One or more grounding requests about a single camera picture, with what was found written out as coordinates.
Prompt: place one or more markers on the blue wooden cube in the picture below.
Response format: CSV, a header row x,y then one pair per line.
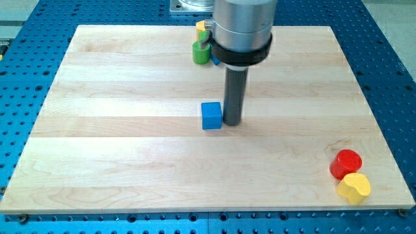
x,y
211,115

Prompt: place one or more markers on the silver robot arm cylinder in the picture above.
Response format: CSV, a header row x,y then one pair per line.
x,y
243,25

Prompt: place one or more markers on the blue wooden triangle block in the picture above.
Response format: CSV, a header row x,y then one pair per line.
x,y
214,60

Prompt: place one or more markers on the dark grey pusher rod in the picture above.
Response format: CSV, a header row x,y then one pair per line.
x,y
235,85

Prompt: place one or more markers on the green wooden cylinder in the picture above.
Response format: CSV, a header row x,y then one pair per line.
x,y
200,52

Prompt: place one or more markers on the green wooden block behind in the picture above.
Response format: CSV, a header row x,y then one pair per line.
x,y
203,35

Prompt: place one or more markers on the light wooden board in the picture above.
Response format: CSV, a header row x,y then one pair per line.
x,y
120,130

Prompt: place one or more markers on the red wooden cylinder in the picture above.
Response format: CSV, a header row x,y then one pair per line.
x,y
345,162

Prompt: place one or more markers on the yellow wooden heart block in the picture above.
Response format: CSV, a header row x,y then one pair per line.
x,y
355,187

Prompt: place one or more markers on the black ring clamp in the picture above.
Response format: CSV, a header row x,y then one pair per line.
x,y
240,59

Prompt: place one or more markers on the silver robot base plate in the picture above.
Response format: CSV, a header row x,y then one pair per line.
x,y
187,6

